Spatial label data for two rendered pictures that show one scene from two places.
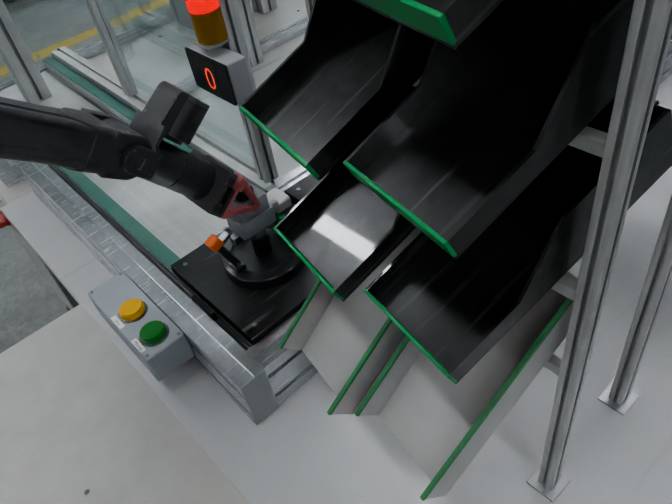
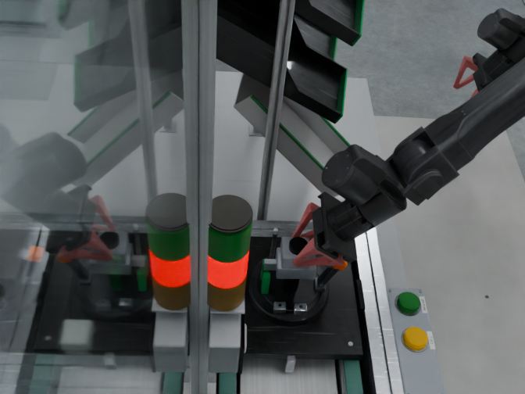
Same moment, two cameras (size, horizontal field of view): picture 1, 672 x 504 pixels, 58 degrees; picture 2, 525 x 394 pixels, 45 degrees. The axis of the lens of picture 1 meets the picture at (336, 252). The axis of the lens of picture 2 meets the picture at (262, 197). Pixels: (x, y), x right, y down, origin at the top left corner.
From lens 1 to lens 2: 1.38 m
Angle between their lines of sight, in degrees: 84
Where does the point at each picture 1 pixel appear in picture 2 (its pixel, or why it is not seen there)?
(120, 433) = (452, 317)
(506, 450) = (258, 149)
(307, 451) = not seen: hidden behind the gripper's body
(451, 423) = not seen: hidden behind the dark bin
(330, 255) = (327, 89)
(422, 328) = (325, 44)
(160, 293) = (384, 339)
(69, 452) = (493, 332)
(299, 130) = (344, 14)
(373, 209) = (294, 70)
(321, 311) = (312, 176)
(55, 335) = not seen: outside the picture
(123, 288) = (412, 374)
